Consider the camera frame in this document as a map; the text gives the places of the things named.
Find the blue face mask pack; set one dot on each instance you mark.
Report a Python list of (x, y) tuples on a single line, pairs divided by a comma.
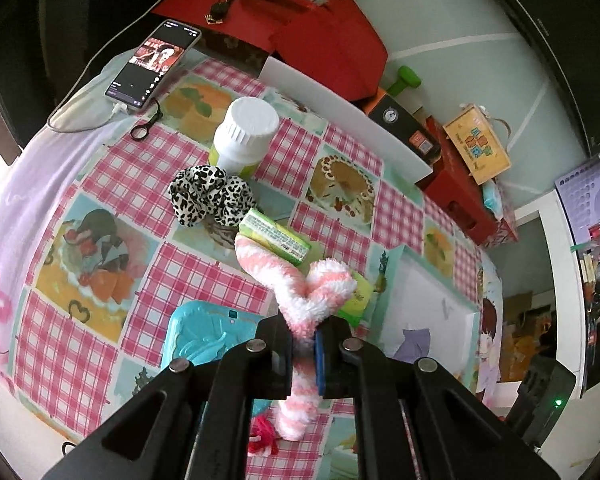
[(492, 199)]

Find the white tray teal rim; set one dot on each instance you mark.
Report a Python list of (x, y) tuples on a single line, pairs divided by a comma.
[(425, 305)]

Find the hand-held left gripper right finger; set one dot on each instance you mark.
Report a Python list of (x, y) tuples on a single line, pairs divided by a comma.
[(323, 365)]

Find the smartphone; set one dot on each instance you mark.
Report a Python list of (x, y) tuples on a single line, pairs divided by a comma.
[(145, 67)]

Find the brown patterned box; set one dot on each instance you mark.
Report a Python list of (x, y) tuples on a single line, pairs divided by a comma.
[(230, 50)]

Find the white cabinet frame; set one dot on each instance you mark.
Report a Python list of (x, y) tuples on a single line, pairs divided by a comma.
[(562, 285)]

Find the brown cardboard box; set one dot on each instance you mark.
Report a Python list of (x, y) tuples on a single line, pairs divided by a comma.
[(525, 325)]

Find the purple wall calendar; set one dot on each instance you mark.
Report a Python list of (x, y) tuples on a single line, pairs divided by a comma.
[(585, 185)]

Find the pink checked tablecloth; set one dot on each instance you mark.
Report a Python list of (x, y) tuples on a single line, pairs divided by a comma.
[(130, 170)]

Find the pink white striped fuzzy sock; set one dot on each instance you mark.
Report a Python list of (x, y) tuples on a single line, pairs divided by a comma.
[(300, 305)]

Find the red cardboard box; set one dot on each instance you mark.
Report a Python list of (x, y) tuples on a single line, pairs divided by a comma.
[(455, 195)]

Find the white board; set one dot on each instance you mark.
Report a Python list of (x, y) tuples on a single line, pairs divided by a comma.
[(330, 100)]

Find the yellow wooden box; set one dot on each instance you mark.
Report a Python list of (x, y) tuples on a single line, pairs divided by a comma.
[(475, 145)]

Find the white bottle green label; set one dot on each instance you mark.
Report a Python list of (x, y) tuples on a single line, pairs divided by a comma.
[(245, 125)]

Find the green dumbbell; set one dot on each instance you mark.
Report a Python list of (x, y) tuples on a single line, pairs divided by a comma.
[(405, 80)]

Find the leopard print scrunchie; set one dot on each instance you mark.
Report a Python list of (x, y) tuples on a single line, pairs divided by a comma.
[(200, 185)]

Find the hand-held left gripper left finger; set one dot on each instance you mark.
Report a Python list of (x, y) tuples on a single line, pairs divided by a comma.
[(272, 345)]

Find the black device green light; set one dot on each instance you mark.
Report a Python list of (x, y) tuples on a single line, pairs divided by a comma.
[(540, 390)]

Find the green tissue packet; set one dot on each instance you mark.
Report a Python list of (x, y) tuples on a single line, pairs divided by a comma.
[(275, 237), (361, 297)]

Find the red white patterned box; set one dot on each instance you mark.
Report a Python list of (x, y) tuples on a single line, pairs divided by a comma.
[(502, 230)]

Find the black box orange label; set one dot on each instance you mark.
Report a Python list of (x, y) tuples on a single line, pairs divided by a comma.
[(395, 115)]

